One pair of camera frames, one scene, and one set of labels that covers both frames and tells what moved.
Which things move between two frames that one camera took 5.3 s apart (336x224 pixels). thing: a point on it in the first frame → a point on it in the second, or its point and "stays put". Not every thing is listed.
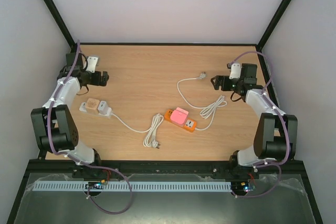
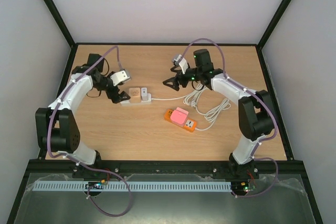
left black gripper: (98, 81) → (117, 99)
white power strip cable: (150, 140) → (191, 99)
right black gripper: (221, 83) → (180, 77)
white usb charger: (103, 107) → (145, 96)
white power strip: (83, 108) → (143, 103)
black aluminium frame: (234, 167) stays put
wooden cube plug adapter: (92, 105) → (135, 95)
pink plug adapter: (179, 116) stays put
